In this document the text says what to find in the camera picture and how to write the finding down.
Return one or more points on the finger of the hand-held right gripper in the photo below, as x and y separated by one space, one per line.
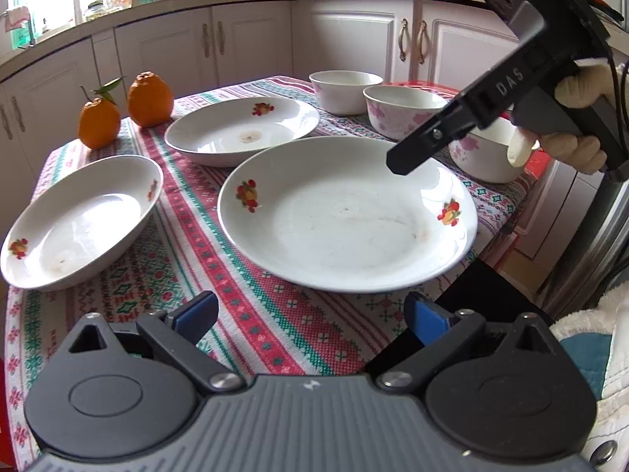
422 142

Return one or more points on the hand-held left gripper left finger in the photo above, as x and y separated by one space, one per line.
194 317

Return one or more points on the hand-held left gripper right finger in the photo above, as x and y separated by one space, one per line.
427 317

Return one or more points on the white pink-flower bowl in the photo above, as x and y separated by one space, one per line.
476 157
393 118
344 98

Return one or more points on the large white fruit-print plate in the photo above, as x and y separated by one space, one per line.
344 216

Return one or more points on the stained white fruit-print plate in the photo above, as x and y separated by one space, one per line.
236 128

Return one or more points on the person's right hand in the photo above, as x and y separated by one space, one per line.
585 83

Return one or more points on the white cabinet door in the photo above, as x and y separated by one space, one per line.
54 88
162 54
344 39
255 44
452 49

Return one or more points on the red pot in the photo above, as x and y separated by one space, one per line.
607 10

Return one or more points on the red green patterned tablecloth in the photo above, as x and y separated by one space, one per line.
295 319

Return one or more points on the white low cabinet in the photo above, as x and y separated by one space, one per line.
555 216

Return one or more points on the white fleece jacket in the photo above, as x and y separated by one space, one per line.
609 314

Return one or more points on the orange with green leaves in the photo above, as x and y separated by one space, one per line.
98 125

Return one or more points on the bumpy orange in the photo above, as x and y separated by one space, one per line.
150 101

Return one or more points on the glass jar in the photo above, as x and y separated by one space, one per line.
94 12

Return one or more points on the glass mug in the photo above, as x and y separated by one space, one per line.
120 1

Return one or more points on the stack of white cups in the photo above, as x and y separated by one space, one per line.
77 10

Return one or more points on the green sink item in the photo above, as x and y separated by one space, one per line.
22 37

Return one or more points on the pink cloth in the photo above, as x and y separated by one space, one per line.
17 15

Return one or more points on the metal faucet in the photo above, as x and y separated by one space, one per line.
4 15

